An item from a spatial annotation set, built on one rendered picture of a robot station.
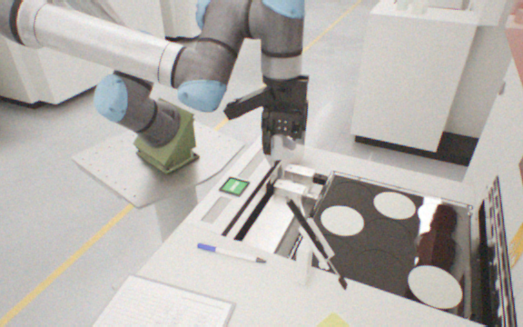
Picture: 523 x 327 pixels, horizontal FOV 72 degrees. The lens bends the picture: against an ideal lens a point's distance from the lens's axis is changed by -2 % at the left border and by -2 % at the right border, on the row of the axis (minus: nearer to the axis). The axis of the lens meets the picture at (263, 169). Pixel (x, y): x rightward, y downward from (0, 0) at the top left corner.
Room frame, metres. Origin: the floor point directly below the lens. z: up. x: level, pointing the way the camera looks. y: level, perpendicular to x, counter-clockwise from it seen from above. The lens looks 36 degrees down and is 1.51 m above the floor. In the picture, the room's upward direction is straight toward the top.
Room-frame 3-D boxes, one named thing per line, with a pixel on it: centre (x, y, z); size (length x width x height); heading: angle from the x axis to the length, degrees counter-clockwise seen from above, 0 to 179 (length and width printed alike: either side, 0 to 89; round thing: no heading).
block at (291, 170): (0.82, -0.10, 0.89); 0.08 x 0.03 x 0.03; 66
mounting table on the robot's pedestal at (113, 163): (1.05, 0.35, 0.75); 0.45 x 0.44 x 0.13; 50
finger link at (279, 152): (0.64, -0.03, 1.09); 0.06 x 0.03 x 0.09; 75
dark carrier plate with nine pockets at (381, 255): (0.59, -0.29, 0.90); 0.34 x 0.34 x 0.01; 66
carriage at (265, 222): (0.68, -0.04, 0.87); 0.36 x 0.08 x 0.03; 156
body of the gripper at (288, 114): (0.65, -0.04, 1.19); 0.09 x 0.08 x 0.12; 75
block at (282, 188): (0.75, -0.07, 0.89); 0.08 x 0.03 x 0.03; 66
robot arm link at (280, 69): (0.65, -0.03, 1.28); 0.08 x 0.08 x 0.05
